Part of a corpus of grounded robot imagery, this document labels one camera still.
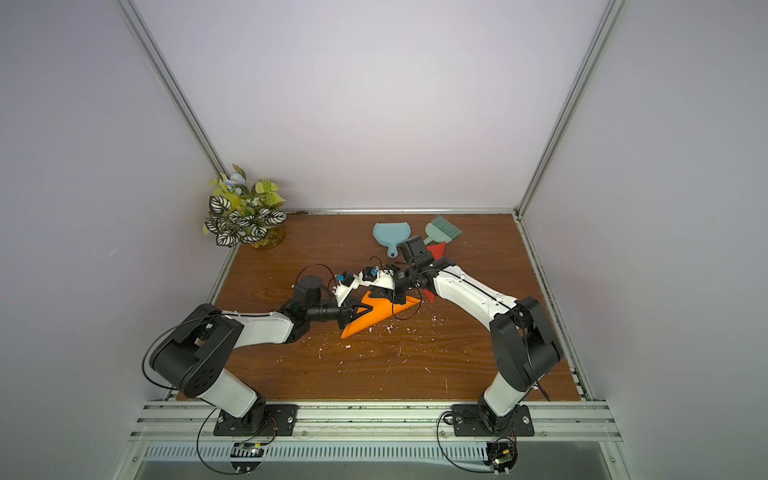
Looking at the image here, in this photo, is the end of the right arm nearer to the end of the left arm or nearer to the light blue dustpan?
the end of the left arm

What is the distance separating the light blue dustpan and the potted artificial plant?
0.36m

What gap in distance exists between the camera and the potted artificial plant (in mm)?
891

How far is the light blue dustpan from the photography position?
44.0 inches
